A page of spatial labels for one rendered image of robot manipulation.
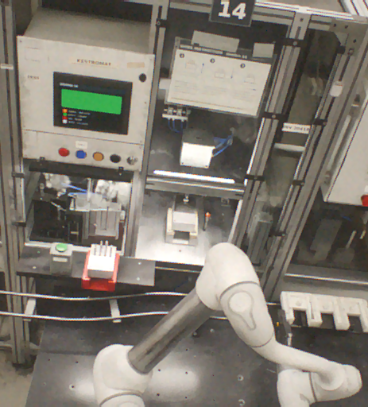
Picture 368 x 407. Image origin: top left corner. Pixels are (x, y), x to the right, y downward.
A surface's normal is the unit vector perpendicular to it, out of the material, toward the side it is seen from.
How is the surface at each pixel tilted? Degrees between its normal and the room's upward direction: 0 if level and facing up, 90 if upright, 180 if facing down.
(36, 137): 90
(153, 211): 0
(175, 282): 90
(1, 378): 0
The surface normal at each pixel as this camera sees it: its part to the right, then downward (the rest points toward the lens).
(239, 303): -0.31, -0.49
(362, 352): 0.15, -0.74
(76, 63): -0.02, 0.66
